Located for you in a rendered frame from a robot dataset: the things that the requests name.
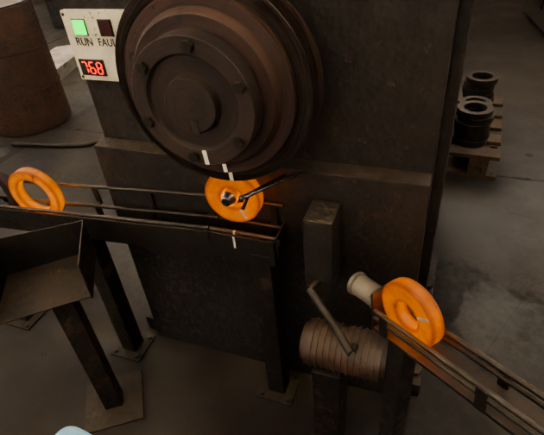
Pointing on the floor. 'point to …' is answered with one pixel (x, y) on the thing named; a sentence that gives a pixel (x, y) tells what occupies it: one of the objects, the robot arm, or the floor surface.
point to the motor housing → (338, 368)
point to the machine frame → (312, 176)
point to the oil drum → (19, 71)
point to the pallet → (477, 127)
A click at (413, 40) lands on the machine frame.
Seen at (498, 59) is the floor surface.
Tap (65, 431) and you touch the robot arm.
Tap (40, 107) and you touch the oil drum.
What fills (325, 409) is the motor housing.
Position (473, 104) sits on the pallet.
